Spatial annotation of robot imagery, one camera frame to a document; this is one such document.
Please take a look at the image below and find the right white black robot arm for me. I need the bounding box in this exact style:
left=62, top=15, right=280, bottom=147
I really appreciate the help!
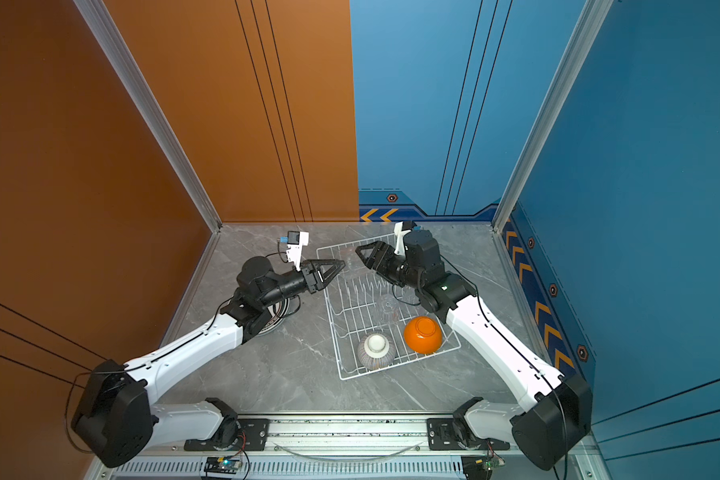
left=355, top=227, right=593, bottom=471

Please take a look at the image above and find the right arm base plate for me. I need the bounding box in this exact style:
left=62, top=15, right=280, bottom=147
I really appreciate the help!
left=426, top=417, right=511, bottom=451

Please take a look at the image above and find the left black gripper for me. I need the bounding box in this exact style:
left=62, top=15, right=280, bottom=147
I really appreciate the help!
left=259, top=259, right=343, bottom=313

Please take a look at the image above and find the white ribbed bowl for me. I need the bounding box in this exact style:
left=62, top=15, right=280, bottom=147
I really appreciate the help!
left=357, top=333, right=396, bottom=371

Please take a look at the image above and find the aluminium front rail frame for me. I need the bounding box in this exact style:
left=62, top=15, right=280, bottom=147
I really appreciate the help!
left=85, top=413, right=609, bottom=479

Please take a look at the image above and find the green rimmed white plate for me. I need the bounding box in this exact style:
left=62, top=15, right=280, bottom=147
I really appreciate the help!
left=259, top=295, right=302, bottom=335

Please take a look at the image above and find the orange bowl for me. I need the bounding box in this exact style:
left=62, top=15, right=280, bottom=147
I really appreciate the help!
left=403, top=316, right=443, bottom=355

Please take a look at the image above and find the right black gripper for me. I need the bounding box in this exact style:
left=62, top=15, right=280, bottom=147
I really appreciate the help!
left=356, top=240, right=426, bottom=291

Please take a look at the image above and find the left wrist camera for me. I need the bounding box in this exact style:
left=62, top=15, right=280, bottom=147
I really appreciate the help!
left=277, top=230, right=309, bottom=271

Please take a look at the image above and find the left green circuit board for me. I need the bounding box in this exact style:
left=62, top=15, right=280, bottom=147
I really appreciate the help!
left=203, top=456, right=245, bottom=479

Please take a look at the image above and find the right green circuit board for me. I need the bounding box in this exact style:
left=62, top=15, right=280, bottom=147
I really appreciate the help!
left=461, top=456, right=506, bottom=480

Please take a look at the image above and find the clear glass cup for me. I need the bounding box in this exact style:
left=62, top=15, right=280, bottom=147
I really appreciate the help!
left=375, top=293, right=401, bottom=324

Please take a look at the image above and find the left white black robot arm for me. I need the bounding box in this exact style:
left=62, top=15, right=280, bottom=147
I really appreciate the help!
left=71, top=256, right=346, bottom=468

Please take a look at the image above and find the green circuit board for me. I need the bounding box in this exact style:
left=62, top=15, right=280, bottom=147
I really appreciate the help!
left=461, top=456, right=506, bottom=480
left=203, top=456, right=245, bottom=479

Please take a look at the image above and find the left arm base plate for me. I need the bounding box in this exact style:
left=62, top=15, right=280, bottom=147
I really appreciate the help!
left=183, top=418, right=270, bottom=453

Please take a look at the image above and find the white wire dish rack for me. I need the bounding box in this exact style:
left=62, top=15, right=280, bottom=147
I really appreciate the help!
left=317, top=234, right=427, bottom=380

